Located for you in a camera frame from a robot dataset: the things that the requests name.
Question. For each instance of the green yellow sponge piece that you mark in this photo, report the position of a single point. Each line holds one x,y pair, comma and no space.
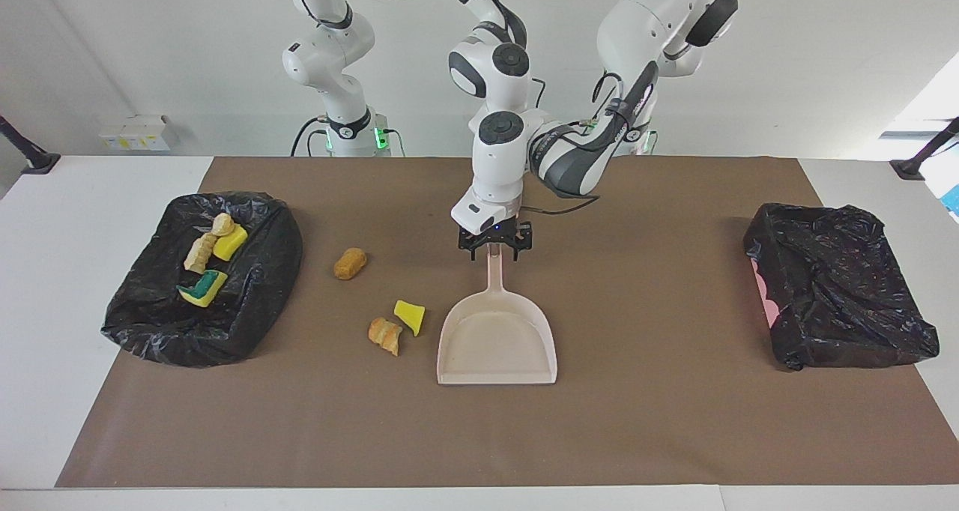
231,243
202,289

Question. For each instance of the pale croissant piece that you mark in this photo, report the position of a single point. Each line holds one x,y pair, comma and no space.
201,255

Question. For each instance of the white wall socket box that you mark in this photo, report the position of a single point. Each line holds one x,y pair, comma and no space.
135,135

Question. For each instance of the blue object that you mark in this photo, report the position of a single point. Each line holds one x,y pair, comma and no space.
953,200

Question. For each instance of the beige bread chunk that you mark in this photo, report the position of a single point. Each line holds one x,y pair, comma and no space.
222,223

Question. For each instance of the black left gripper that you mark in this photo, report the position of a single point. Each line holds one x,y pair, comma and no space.
494,235

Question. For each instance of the brown croquette bread piece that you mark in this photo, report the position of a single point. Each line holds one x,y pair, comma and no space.
350,264

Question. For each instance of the pink plastic bin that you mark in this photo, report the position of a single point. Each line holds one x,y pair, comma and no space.
763,290

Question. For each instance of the brown paper table mat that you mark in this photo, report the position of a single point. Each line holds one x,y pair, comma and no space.
449,436

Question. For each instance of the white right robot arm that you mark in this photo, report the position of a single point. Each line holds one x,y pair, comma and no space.
330,46

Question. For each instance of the beige plastic dustpan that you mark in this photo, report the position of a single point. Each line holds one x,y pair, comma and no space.
494,346

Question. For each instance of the plain yellow sponge piece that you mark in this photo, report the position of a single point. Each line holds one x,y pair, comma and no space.
410,316

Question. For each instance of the black trash bag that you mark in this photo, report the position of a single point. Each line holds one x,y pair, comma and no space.
187,339
839,294

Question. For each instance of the black stand foot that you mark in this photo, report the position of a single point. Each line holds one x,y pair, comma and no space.
910,168
37,162

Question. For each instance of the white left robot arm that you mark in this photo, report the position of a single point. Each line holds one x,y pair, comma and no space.
652,16

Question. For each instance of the orange croissant piece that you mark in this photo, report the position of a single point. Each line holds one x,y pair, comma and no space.
383,334

